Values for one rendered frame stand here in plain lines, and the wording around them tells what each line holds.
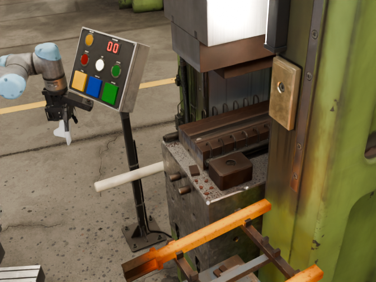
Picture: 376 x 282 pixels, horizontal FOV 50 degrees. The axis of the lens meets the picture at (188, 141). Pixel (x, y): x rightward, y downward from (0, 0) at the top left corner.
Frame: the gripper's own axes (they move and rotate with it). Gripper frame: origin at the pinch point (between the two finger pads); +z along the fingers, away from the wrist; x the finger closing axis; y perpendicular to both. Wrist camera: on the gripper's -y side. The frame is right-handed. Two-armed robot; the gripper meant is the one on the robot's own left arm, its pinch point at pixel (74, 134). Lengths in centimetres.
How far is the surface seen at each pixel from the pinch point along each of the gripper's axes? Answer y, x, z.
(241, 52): -60, 19, -37
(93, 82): -4.8, -25.0, -9.0
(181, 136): -40.5, 8.1, -1.6
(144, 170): -22.7, -12.5, 29.8
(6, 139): 101, -143, 94
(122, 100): -17.7, -12.8, -6.1
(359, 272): -101, 39, 41
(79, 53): 1.8, -38.2, -16.8
